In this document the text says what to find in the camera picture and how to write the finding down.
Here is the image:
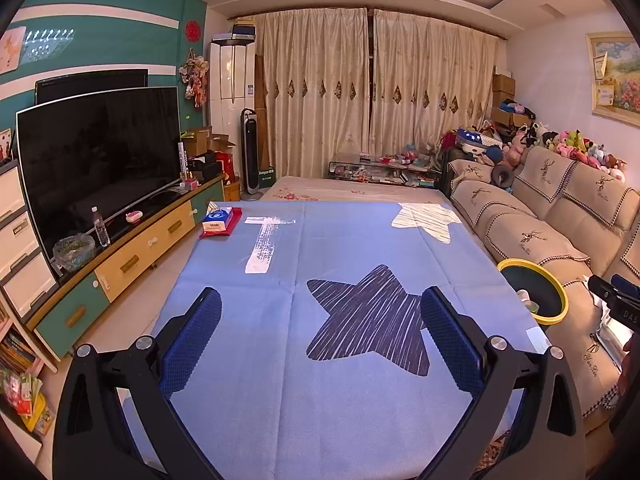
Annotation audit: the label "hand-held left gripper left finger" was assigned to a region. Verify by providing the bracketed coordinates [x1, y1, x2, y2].
[52, 287, 223, 480]

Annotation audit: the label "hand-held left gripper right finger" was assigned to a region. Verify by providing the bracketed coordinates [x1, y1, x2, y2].
[421, 286, 587, 480]

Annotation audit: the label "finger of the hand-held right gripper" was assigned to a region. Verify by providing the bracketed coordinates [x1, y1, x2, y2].
[587, 274, 640, 307]

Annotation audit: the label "yellow rim trash bin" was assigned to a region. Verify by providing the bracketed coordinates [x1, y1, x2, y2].
[496, 258, 570, 324]

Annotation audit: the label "blue star print tablecloth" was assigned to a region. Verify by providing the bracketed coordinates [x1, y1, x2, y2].
[120, 200, 556, 480]

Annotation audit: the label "green yellow television cabinet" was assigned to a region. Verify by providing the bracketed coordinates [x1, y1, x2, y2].
[25, 172, 226, 361]

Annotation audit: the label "beige sofa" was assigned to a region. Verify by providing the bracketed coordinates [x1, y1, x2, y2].
[445, 146, 640, 433]

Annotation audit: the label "blue white tissue pack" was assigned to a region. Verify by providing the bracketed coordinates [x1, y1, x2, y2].
[202, 207, 235, 233]

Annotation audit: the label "red cloth pouch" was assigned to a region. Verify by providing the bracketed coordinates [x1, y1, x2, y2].
[200, 206, 243, 239]

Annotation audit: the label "clear water bottle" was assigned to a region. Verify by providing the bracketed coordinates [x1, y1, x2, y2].
[91, 206, 111, 247]

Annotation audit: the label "glass bowl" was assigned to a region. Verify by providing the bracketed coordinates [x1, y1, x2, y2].
[53, 233, 96, 273]

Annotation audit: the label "row of plush toys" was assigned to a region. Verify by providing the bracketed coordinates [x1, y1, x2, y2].
[442, 120, 628, 183]

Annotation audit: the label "bookshelf with books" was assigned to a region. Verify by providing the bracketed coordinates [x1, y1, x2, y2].
[0, 290, 56, 436]

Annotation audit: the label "glass coffee table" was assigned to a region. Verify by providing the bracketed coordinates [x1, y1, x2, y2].
[327, 152, 441, 188]

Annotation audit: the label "black tower fan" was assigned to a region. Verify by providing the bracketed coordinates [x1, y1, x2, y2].
[241, 108, 263, 196]

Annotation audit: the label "white plastic drawer unit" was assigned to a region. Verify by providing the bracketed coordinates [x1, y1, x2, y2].
[0, 160, 58, 318]

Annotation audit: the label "large black television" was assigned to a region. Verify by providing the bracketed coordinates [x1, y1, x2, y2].
[16, 86, 182, 263]

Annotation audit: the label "open cardboard boxes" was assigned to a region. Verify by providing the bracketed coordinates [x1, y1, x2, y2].
[182, 127, 236, 161]

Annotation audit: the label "framed landscape painting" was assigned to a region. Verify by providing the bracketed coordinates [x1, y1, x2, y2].
[586, 31, 640, 128]

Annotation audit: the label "stacked cardboard boxes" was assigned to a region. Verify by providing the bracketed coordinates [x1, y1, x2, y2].
[492, 74, 516, 108]

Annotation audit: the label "beige embroidered curtain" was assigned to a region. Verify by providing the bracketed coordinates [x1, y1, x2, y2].
[254, 7, 372, 178]
[371, 10, 498, 181]

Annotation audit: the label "white standing air conditioner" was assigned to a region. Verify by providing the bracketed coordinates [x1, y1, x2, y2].
[208, 34, 257, 192]

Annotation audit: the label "hanging flower decoration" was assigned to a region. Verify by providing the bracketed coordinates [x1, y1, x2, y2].
[179, 49, 210, 108]

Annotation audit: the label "small black television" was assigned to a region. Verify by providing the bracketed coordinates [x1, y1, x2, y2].
[35, 69, 150, 106]

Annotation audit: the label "wall poster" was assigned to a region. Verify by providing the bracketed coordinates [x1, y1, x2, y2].
[0, 26, 27, 75]

